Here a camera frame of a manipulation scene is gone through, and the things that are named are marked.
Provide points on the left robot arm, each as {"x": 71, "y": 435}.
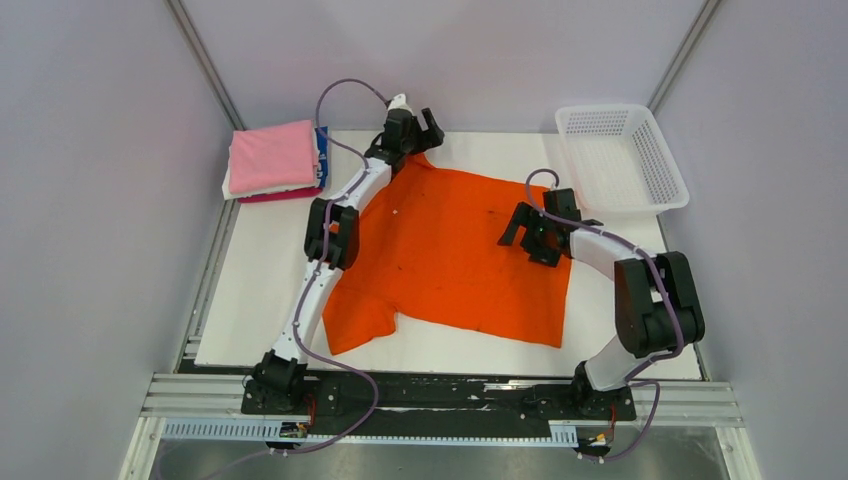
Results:
{"x": 331, "y": 246}

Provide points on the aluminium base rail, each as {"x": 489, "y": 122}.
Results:
{"x": 203, "y": 406}

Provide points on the aluminium frame post right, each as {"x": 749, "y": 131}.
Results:
{"x": 689, "y": 43}

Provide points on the pink folded t shirt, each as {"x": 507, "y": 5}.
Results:
{"x": 271, "y": 158}

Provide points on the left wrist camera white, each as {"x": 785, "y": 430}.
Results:
{"x": 398, "y": 102}

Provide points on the red folded t shirt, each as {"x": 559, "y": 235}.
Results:
{"x": 281, "y": 195}

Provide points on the white folded t shirt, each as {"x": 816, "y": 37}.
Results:
{"x": 269, "y": 163}

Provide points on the blue folded t shirt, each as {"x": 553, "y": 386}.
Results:
{"x": 322, "y": 172}

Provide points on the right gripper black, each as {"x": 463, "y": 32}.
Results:
{"x": 525, "y": 216}

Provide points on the aluminium frame post left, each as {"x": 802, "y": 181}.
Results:
{"x": 192, "y": 37}

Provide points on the orange t shirt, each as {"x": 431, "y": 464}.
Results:
{"x": 429, "y": 250}

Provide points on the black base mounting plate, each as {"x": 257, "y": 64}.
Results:
{"x": 430, "y": 405}

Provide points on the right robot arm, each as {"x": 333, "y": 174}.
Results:
{"x": 657, "y": 311}

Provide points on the white plastic basket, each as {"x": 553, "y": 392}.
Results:
{"x": 619, "y": 160}

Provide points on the aluminium frame post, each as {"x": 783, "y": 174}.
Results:
{"x": 192, "y": 37}
{"x": 689, "y": 43}

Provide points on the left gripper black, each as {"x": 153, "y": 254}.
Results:
{"x": 433, "y": 137}

